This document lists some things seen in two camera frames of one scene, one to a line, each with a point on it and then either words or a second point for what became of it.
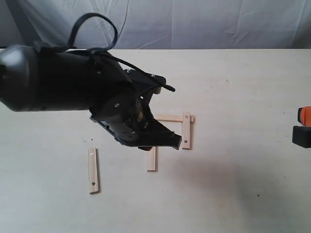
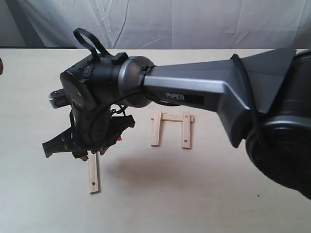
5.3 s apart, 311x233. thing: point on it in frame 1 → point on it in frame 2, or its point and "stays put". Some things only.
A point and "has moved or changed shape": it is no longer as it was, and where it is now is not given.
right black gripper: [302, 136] → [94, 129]
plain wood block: [155, 160] has moved or changed shape
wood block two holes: [186, 130] stays put
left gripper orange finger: [146, 148] → [1, 66]
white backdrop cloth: [159, 24] stays put
